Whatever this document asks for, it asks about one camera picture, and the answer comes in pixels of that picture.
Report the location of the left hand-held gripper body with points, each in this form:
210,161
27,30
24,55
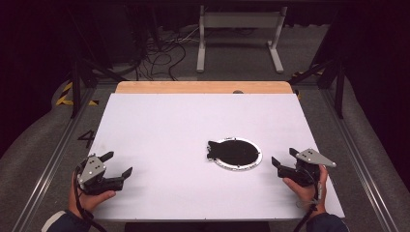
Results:
92,170

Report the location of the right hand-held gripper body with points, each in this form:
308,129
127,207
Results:
306,170

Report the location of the person's right hand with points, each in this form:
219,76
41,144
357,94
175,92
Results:
309,196

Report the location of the person's left hand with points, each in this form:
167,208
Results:
85,203

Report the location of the white board table cover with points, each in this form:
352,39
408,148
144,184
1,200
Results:
167,135

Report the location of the yellow black floor tape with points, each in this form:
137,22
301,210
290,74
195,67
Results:
66,96

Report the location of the black metal stand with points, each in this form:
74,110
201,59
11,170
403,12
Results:
75,90
339,93

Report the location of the wooden table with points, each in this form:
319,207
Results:
193,87

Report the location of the aluminium floor rail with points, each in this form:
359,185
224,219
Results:
48,167
361,167

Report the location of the white metal desk frame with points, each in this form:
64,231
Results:
201,48

